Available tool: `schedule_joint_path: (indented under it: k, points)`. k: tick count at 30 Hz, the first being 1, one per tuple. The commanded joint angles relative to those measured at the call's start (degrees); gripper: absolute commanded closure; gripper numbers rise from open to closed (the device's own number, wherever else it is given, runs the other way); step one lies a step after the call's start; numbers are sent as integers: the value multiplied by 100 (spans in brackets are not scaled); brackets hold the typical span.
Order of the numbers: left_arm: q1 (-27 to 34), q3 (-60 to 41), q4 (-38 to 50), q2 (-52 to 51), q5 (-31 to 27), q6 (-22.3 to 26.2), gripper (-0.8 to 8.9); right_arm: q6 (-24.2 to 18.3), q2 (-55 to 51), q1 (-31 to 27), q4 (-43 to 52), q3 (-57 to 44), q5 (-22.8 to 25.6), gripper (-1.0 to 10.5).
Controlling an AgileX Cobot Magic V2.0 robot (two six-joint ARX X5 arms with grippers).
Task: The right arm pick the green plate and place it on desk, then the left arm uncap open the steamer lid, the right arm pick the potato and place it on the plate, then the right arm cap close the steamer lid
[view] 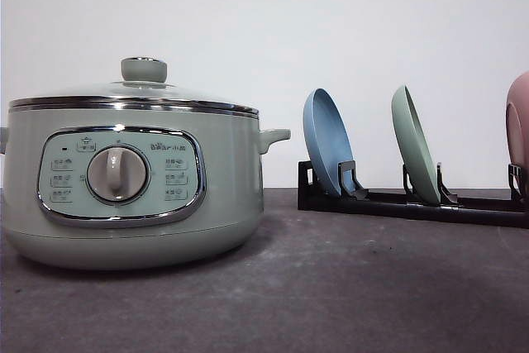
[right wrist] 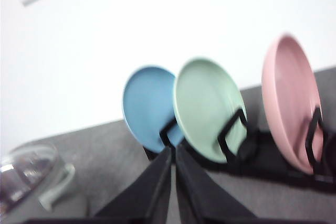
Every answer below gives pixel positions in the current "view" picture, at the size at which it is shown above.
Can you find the green electric steamer pot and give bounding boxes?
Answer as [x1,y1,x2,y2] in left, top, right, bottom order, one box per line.
[0,105,292,271]

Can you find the pink plate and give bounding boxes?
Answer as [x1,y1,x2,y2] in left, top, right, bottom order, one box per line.
[504,71,529,172]

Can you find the glass lid with green knob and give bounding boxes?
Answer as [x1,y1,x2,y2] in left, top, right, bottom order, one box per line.
[8,56,260,117]

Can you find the black plate rack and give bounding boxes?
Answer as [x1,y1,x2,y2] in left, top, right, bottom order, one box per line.
[297,158,529,229]

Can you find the blue plate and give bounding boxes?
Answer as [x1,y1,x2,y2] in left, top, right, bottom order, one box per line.
[303,87,356,197]

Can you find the green plate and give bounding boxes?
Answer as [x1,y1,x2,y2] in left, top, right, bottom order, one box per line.
[391,84,442,202]

